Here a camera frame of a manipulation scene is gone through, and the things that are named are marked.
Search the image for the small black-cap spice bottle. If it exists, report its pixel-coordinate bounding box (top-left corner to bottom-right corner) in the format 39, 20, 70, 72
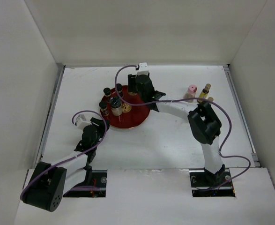
116, 83, 123, 98
98, 101, 109, 117
103, 87, 111, 103

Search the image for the pink-cap spice jar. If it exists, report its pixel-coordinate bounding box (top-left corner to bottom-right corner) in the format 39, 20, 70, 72
184, 84, 197, 103

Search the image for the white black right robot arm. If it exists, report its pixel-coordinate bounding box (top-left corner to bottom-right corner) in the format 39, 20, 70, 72
128, 75, 225, 186

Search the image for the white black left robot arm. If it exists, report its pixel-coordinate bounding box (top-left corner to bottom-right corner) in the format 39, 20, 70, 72
20, 118, 110, 212

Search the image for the red round tray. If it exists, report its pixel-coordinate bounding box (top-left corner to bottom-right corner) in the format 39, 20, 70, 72
100, 88, 150, 129

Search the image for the back yellow sauce bottle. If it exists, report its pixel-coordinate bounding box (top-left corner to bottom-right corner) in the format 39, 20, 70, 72
197, 83, 211, 103

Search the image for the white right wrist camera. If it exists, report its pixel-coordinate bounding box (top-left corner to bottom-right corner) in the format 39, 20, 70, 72
135, 62, 149, 75

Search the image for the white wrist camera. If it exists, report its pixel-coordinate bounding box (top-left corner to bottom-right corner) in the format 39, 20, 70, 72
135, 62, 149, 75
75, 114, 89, 130

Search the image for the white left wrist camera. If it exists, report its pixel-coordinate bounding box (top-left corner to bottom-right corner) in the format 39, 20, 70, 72
75, 114, 89, 130

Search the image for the left metal table rail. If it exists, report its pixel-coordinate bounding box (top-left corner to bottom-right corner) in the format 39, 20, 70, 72
33, 63, 66, 167

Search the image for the metal table rail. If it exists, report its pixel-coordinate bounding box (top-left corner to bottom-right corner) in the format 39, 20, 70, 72
223, 64, 261, 167
33, 63, 66, 167

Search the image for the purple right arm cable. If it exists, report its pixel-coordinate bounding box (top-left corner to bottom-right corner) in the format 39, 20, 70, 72
115, 65, 252, 188

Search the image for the right metal table rail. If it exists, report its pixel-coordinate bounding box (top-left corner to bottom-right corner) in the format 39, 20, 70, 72
223, 64, 261, 167

